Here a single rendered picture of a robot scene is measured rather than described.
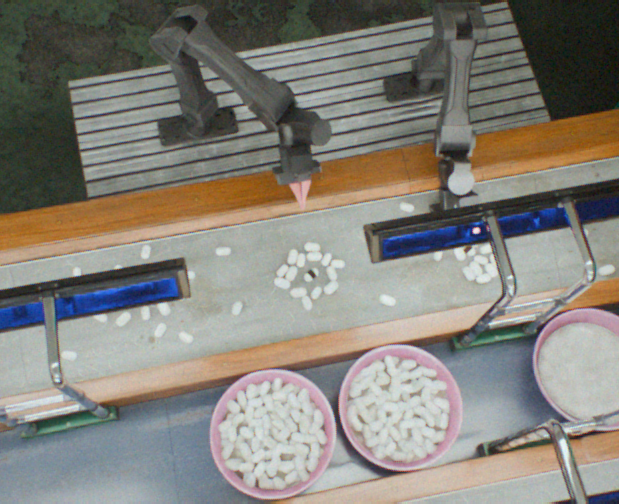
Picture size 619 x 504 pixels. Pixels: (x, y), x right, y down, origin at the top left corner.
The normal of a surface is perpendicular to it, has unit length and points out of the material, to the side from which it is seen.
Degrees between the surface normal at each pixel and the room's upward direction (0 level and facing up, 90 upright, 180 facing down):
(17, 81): 0
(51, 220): 0
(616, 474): 0
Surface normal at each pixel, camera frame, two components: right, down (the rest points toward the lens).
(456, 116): 0.06, 0.40
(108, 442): 0.04, -0.34
